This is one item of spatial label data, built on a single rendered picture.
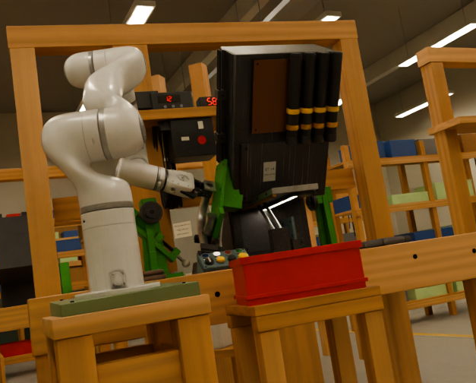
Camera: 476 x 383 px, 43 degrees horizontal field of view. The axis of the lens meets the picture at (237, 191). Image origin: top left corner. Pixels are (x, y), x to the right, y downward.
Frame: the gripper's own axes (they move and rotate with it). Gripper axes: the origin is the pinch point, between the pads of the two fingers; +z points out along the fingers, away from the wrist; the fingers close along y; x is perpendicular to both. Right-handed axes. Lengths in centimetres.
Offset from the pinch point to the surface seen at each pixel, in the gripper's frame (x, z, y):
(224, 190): -6.9, 3.6, -8.4
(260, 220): 7.3, 23.9, -0.2
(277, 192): -18.9, 15.7, -21.9
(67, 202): 33, -44, 20
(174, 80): 313, 110, 837
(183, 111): -11.5, -10.4, 33.3
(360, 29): 107, 370, 776
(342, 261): -29, 22, -64
